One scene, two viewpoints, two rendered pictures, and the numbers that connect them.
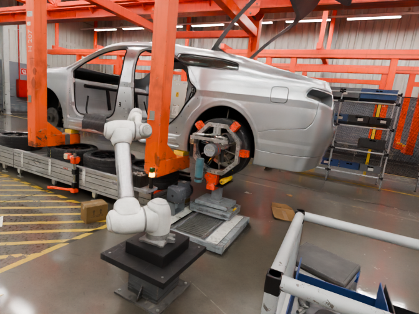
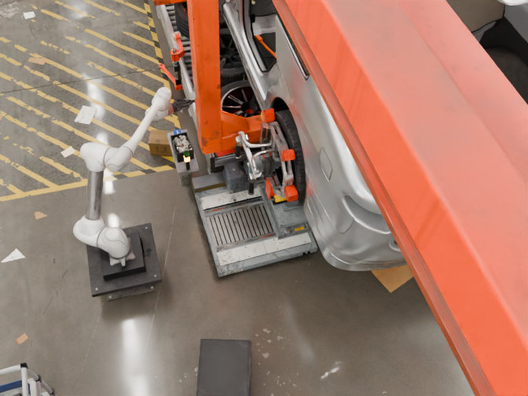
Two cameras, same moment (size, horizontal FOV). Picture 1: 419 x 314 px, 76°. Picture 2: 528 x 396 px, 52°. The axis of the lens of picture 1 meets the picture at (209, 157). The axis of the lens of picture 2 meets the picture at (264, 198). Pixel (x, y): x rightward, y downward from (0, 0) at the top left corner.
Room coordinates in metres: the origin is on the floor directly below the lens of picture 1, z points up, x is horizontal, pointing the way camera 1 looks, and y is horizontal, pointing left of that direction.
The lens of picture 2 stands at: (1.02, -1.71, 3.95)
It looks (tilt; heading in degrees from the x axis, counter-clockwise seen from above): 56 degrees down; 44
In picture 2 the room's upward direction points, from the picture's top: 5 degrees clockwise
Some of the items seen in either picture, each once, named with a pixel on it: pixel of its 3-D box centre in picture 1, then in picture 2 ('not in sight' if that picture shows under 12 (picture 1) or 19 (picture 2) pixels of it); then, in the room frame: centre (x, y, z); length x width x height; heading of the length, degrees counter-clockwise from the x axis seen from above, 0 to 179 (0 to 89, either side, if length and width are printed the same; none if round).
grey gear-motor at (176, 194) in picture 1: (182, 196); (249, 177); (2.88, 0.26, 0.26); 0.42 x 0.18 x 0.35; 156
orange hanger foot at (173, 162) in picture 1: (173, 155); (250, 122); (3.02, 0.41, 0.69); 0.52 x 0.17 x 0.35; 156
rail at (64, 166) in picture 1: (74, 172); (181, 64); (3.27, 1.68, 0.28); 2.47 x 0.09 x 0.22; 66
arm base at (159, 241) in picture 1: (160, 235); (120, 252); (1.64, 0.27, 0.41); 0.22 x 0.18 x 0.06; 69
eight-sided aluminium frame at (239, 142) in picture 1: (216, 148); (275, 159); (2.84, -0.06, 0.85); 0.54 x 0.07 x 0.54; 66
